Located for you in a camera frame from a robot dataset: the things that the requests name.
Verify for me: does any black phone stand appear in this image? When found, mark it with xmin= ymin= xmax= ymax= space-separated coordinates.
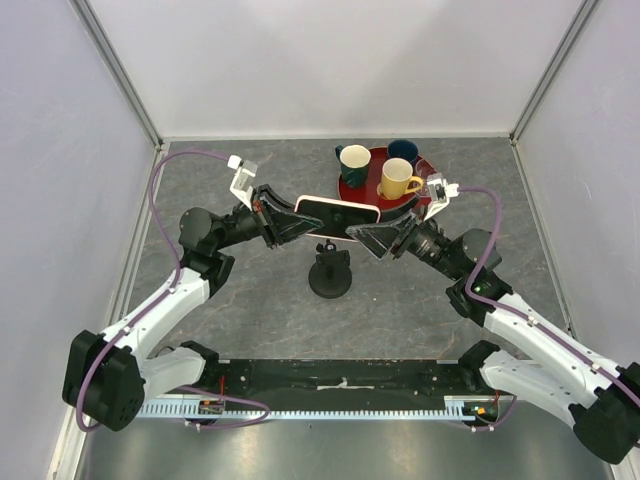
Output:
xmin=308 ymin=239 xmax=352 ymax=299

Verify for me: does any right aluminium frame post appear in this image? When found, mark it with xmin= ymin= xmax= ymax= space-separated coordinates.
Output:
xmin=508 ymin=0 xmax=601 ymax=144

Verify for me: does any round red tray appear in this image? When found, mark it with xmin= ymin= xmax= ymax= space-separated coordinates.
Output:
xmin=338 ymin=147 xmax=431 ymax=211

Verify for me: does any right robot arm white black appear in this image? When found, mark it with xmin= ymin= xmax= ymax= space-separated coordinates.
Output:
xmin=346 ymin=213 xmax=639 ymax=465

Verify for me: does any aluminium frame post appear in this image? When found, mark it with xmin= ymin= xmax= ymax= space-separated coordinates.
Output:
xmin=69 ymin=0 xmax=166 ymax=146
xmin=508 ymin=0 xmax=601 ymax=144

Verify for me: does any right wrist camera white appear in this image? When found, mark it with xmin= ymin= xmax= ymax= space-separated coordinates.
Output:
xmin=423 ymin=173 xmax=459 ymax=220

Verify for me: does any phone with pink case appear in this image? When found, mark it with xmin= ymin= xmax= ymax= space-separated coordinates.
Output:
xmin=295 ymin=195 xmax=381 ymax=242

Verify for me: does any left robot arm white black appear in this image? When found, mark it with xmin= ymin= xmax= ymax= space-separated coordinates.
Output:
xmin=62 ymin=185 xmax=323 ymax=432

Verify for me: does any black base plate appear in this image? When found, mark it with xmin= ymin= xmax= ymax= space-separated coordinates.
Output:
xmin=196 ymin=359 xmax=495 ymax=410

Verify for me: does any green mug cream inside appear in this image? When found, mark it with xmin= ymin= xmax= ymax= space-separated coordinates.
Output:
xmin=335 ymin=145 xmax=371 ymax=188

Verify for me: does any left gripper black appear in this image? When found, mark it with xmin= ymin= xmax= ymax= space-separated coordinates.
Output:
xmin=213 ymin=183 xmax=323 ymax=251

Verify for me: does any slotted cable duct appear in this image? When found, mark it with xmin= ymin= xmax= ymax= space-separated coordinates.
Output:
xmin=137 ymin=394 xmax=498 ymax=422

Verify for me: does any dark blue mug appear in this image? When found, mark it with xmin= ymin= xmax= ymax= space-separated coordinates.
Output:
xmin=386 ymin=139 xmax=419 ymax=166

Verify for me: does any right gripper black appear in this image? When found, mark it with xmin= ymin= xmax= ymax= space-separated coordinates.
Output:
xmin=347 ymin=194 xmax=465 ymax=281

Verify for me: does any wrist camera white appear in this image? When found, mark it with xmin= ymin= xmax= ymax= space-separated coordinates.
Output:
xmin=423 ymin=173 xmax=459 ymax=220
xmin=227 ymin=155 xmax=258 ymax=209

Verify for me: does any left aluminium frame post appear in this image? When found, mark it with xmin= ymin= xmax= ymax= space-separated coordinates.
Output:
xmin=69 ymin=0 xmax=166 ymax=146

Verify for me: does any clear glass cup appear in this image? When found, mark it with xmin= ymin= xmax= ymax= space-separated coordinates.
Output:
xmin=414 ymin=158 xmax=436 ymax=198

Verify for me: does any yellow mug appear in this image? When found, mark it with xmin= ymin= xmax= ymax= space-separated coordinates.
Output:
xmin=377 ymin=158 xmax=424 ymax=200

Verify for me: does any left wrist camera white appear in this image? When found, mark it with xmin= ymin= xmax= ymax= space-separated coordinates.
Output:
xmin=227 ymin=155 xmax=258 ymax=209

